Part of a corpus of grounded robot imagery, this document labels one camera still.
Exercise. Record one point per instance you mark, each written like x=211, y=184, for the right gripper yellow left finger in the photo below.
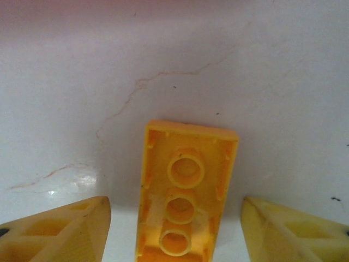
x=54, y=237

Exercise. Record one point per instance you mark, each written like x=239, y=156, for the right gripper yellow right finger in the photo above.
x=294, y=237

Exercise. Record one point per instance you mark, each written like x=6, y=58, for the long yellow lego brick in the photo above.
x=188, y=148

